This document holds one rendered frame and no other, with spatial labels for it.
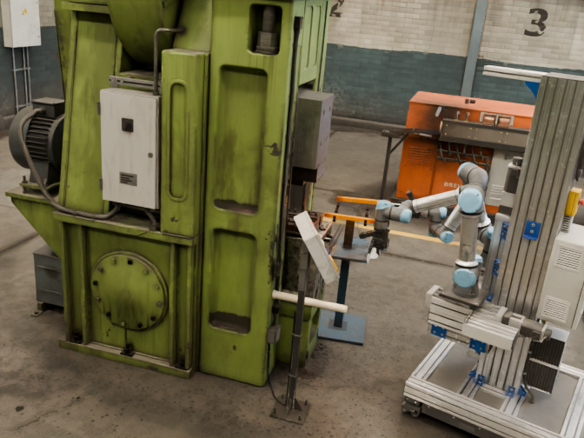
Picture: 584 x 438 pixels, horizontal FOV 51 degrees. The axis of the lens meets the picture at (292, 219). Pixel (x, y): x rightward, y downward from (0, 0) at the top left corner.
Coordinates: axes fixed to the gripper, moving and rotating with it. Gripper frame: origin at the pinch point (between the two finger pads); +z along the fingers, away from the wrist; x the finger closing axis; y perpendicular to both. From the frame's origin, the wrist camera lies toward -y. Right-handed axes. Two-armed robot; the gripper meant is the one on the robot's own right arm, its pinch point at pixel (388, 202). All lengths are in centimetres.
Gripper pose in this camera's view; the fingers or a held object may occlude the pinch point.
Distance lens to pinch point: 388.5
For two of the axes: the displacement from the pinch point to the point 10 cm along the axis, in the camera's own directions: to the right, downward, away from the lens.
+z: -9.6, -1.4, 2.4
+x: 2.8, -3.3, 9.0
